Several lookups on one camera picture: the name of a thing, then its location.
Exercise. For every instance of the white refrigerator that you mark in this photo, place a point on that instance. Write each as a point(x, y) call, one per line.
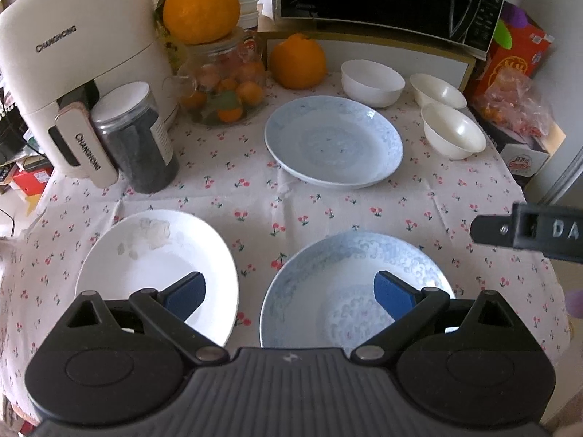
point(558, 182)

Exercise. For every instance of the white bowl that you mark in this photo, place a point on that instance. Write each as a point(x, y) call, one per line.
point(428, 89)
point(451, 133)
point(371, 83)

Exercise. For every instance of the white air fryer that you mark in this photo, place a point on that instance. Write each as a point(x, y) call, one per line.
point(59, 57)

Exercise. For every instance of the plastic bag of oranges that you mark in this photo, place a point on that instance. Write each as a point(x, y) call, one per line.
point(513, 101)

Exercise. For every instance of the green purple plush toy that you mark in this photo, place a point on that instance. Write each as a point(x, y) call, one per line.
point(511, 17)

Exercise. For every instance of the cherry print tablecloth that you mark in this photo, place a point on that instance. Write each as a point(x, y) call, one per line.
point(228, 178)

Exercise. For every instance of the dark jar white lid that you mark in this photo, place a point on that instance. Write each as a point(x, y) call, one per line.
point(131, 129)

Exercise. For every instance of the large orange on table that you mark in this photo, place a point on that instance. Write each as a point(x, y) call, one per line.
point(298, 63)

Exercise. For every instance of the white plate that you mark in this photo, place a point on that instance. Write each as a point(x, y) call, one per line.
point(156, 248)

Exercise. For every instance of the wooden framed white stand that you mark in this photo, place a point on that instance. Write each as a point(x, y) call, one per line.
point(405, 54)

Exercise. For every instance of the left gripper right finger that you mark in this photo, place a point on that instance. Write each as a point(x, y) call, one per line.
point(416, 314)

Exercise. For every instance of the red gift box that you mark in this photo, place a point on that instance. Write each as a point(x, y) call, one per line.
point(530, 44)

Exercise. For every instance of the blue patterned plate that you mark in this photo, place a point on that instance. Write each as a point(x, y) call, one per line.
point(333, 142)
point(323, 296)

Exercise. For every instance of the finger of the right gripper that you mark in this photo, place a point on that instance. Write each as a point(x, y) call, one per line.
point(554, 231)

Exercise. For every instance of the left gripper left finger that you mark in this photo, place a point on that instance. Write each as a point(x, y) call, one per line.
point(164, 314)

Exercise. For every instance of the large orange on jar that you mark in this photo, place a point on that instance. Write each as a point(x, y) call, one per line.
point(194, 22)

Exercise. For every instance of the black white cardboard box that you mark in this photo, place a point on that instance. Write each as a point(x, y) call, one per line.
point(529, 159)

